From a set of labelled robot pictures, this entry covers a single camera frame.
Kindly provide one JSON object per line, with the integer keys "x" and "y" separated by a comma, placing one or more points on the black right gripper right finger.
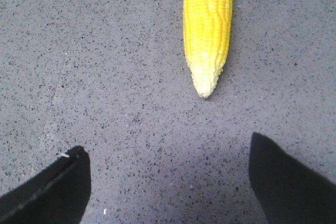
{"x": 287, "y": 190}

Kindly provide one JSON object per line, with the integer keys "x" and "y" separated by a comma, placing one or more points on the yellow corn cob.
{"x": 206, "y": 30}

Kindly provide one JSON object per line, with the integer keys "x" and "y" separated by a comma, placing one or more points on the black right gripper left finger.
{"x": 58, "y": 194}

